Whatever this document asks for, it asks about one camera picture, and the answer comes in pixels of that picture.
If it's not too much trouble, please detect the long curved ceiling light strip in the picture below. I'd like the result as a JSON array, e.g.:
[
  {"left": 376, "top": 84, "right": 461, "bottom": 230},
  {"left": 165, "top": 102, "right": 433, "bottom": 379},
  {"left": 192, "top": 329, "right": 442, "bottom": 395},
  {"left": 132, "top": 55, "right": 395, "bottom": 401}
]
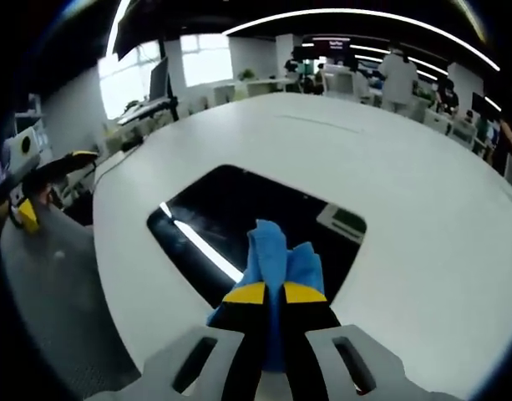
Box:
[{"left": 221, "top": 7, "right": 501, "bottom": 73}]

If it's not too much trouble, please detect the blue cleaning cloth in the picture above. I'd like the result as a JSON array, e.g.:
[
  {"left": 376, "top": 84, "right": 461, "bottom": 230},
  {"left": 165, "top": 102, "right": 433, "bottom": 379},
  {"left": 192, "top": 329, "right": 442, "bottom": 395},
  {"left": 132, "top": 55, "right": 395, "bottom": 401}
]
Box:
[{"left": 206, "top": 219, "right": 327, "bottom": 373}]

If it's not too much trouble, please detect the black rectangular mirror white frame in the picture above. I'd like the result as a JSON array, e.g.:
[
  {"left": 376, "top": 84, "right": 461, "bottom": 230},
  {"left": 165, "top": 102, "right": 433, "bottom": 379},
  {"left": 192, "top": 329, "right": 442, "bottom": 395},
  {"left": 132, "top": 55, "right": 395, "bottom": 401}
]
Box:
[{"left": 145, "top": 164, "right": 368, "bottom": 313}]

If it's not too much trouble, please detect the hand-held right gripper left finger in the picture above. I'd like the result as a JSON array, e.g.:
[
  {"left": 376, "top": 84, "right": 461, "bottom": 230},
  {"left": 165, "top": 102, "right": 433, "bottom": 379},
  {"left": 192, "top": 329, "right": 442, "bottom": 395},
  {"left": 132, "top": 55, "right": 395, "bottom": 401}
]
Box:
[{"left": 86, "top": 282, "right": 267, "bottom": 401}]

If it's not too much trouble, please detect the dark wall screen red sign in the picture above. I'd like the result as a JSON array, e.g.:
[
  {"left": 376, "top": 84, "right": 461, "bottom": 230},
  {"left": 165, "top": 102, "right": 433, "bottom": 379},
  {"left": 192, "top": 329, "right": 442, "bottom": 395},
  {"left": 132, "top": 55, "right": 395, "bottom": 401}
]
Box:
[{"left": 311, "top": 36, "right": 353, "bottom": 52}]

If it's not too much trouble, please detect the dark computer monitor on stand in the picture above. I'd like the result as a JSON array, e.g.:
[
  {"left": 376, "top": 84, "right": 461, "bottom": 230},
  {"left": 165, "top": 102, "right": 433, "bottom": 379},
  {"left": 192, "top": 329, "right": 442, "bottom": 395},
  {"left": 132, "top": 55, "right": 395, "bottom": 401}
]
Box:
[{"left": 148, "top": 55, "right": 180, "bottom": 122}]

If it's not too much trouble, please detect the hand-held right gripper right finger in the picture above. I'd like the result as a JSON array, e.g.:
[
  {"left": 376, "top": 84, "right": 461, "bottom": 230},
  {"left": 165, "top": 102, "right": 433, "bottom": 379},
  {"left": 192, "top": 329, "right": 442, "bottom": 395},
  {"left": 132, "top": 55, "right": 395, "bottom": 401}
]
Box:
[{"left": 281, "top": 282, "right": 464, "bottom": 401}]

